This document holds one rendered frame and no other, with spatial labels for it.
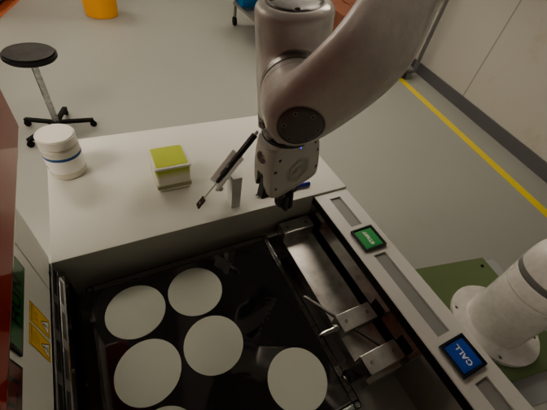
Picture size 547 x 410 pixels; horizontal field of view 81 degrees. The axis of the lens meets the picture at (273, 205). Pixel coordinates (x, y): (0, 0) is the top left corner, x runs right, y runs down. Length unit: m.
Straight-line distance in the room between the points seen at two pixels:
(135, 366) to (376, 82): 0.53
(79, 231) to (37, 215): 1.48
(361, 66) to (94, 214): 0.57
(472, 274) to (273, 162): 0.69
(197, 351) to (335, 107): 0.46
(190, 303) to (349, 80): 0.49
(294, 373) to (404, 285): 0.27
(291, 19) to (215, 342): 0.50
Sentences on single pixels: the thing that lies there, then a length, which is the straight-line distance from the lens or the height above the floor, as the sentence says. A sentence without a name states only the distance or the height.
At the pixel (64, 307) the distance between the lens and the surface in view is 0.64.
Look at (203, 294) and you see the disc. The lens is 0.65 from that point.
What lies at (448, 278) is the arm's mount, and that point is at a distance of 0.94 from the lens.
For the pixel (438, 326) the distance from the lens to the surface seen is 0.68.
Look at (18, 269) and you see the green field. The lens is 0.51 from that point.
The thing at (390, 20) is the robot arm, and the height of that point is 1.40.
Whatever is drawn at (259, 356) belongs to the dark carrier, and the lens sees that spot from 0.61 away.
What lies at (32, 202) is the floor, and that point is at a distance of 2.26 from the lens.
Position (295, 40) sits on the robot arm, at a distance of 0.36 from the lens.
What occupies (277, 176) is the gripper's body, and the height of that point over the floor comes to 1.17.
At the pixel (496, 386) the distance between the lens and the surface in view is 0.68.
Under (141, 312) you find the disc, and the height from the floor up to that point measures 0.90.
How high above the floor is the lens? 1.47
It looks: 46 degrees down
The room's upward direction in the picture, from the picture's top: 12 degrees clockwise
